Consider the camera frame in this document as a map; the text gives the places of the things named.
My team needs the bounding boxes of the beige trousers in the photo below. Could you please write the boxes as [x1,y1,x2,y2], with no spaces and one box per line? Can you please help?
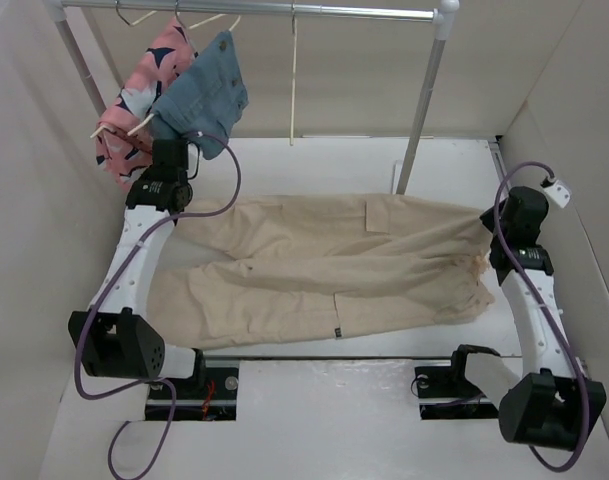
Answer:
[147,194,494,350]

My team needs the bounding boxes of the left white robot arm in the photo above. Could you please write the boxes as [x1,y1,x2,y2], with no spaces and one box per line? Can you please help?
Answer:
[68,140,208,397]

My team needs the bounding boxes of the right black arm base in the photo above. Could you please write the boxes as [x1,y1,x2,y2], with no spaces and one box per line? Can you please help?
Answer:
[411,365,498,421]

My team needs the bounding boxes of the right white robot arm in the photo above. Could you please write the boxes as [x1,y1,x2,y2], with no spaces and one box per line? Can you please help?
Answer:
[446,186,607,451]

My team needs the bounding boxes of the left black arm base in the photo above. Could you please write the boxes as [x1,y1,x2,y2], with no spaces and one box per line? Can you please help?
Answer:
[144,366,239,422]

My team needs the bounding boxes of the wooden hanger under denim shorts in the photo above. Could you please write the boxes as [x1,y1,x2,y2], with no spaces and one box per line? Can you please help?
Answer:
[127,10,243,136]

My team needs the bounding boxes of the wooden hanger under pink shorts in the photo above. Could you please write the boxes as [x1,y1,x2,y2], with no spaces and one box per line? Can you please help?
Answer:
[89,0,157,139]

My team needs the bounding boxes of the empty wooden hanger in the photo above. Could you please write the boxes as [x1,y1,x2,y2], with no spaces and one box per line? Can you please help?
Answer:
[288,1,298,147]

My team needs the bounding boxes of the pink floral shorts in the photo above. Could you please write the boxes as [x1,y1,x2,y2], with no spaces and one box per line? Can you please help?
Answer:
[91,19,195,191]

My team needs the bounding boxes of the blue denim shorts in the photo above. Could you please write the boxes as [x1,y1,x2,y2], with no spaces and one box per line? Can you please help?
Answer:
[151,30,248,160]

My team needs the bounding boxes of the metal clothes rack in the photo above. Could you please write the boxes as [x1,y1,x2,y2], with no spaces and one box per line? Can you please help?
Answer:
[44,1,460,194]

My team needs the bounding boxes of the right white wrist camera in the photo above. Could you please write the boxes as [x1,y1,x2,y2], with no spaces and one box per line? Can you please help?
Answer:
[540,177,572,209]

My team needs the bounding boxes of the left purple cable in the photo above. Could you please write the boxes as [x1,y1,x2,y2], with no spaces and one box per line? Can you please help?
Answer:
[73,132,243,480]

